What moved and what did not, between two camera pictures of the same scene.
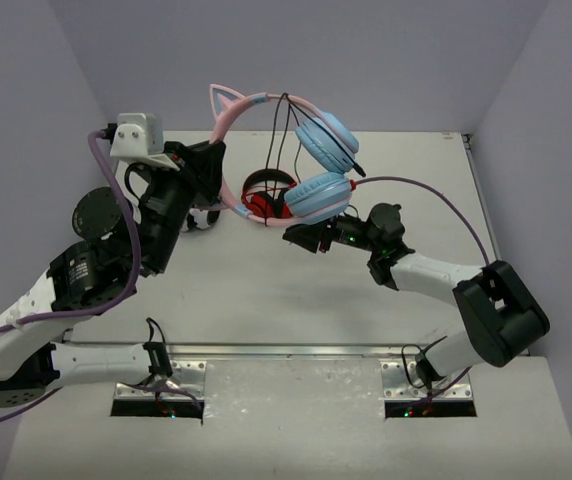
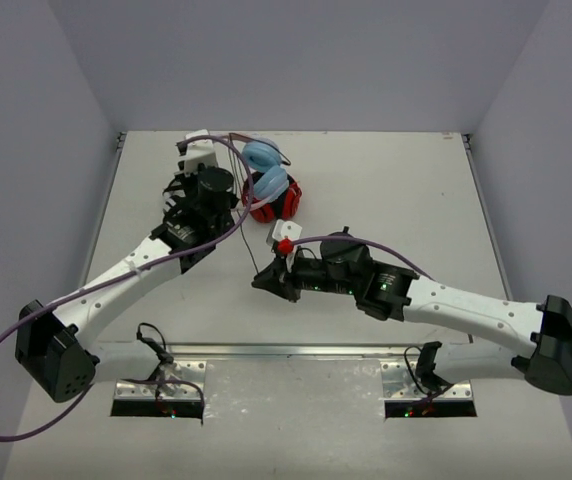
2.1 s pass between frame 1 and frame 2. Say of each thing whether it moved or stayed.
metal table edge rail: stayed
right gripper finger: moved
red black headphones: stayed
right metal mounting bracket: stayed
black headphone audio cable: moved
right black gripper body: moved
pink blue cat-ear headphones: moved
